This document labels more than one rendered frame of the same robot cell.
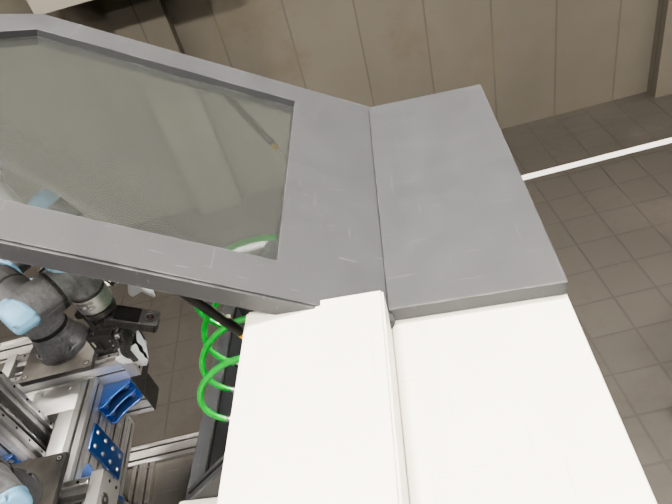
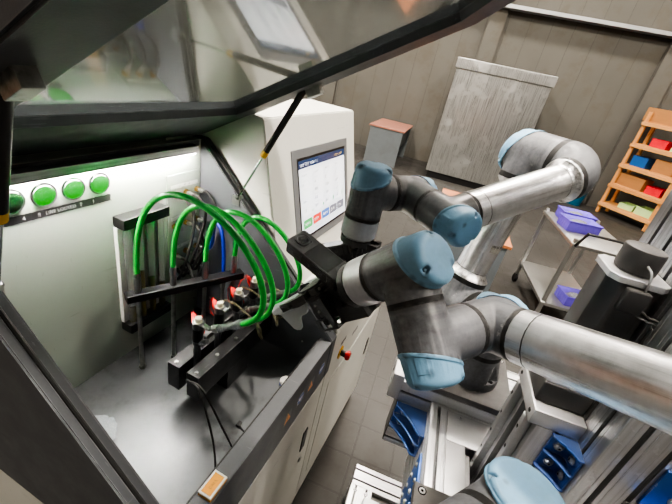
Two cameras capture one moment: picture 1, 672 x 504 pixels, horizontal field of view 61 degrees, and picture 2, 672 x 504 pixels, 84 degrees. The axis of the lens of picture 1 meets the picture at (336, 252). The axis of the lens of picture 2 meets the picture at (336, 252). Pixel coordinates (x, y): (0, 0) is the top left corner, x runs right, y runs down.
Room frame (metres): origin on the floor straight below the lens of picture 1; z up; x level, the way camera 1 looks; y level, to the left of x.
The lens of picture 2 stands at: (1.70, 0.58, 1.73)
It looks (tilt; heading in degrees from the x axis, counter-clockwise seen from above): 27 degrees down; 188
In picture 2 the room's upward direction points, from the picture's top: 12 degrees clockwise
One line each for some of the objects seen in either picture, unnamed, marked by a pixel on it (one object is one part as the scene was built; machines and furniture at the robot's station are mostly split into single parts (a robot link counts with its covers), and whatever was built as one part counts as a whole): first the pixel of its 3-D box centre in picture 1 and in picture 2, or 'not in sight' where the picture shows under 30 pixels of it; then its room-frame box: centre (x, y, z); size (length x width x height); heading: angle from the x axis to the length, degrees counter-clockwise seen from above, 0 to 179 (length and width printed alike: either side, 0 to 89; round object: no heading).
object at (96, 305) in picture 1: (92, 298); (360, 226); (0.98, 0.52, 1.44); 0.08 x 0.08 x 0.05
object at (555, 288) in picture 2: not in sight; (569, 267); (-1.73, 2.26, 0.48); 1.01 x 0.59 x 0.96; 175
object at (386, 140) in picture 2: not in sight; (388, 141); (-6.67, 0.05, 0.37); 1.37 x 0.72 x 0.73; 176
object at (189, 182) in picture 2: not in sight; (187, 222); (0.75, -0.02, 1.20); 0.13 x 0.03 x 0.31; 169
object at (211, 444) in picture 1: (225, 398); (269, 429); (1.08, 0.43, 0.87); 0.62 x 0.04 x 0.16; 169
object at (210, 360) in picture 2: not in sight; (225, 352); (0.92, 0.22, 0.91); 0.34 x 0.10 x 0.15; 169
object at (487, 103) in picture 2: not in sight; (482, 127); (-6.56, 1.81, 1.08); 1.68 x 1.33 x 2.17; 86
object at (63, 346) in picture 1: (54, 334); not in sight; (1.32, 0.87, 1.09); 0.15 x 0.15 x 0.10
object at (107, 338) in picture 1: (107, 323); (354, 261); (0.98, 0.53, 1.35); 0.09 x 0.08 x 0.12; 79
